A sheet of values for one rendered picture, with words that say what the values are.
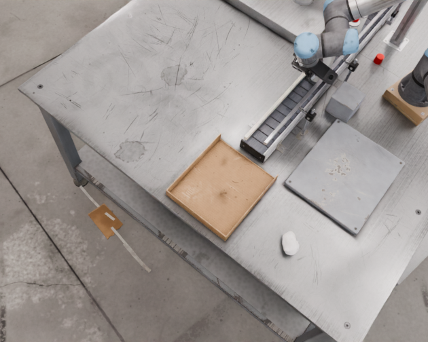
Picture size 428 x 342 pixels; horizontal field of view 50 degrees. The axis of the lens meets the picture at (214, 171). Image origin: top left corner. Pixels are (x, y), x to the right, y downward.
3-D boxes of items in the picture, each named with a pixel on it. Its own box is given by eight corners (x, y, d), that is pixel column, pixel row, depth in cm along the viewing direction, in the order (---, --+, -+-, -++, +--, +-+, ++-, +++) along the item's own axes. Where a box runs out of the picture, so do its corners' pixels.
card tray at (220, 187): (219, 138, 169) (220, 132, 165) (276, 179, 163) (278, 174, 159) (166, 195, 157) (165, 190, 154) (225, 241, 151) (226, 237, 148)
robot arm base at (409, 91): (411, 71, 185) (422, 53, 176) (442, 93, 180) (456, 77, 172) (390, 90, 179) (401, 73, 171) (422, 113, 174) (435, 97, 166)
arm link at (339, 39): (355, 13, 141) (318, 20, 143) (359, 40, 135) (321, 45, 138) (355, 32, 147) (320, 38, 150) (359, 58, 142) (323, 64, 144)
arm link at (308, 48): (322, 53, 137) (293, 57, 139) (323, 63, 148) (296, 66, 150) (319, 27, 138) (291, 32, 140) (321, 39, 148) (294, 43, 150)
